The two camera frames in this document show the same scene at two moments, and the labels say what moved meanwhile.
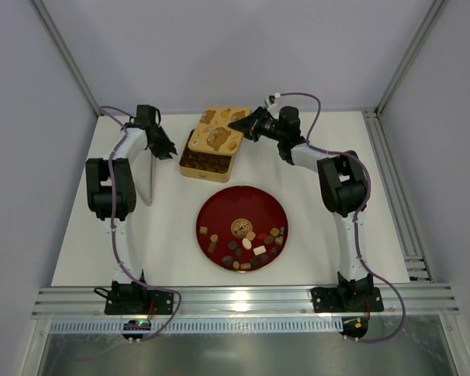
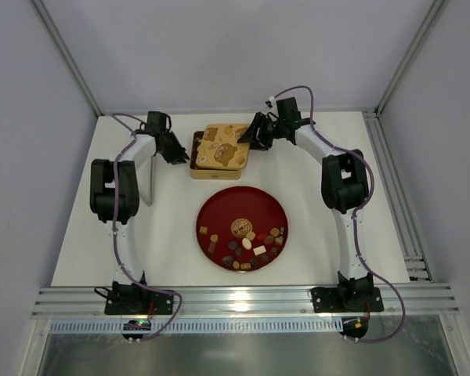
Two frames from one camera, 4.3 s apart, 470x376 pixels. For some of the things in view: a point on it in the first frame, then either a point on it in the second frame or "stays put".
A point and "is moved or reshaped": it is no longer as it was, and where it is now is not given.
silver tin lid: (213, 133) to (219, 147)
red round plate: (242, 229) stays put
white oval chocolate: (247, 244) stays put
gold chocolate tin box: (206, 165) is moved or reshaped
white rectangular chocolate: (259, 250) stays put
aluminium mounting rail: (242, 301) stays put
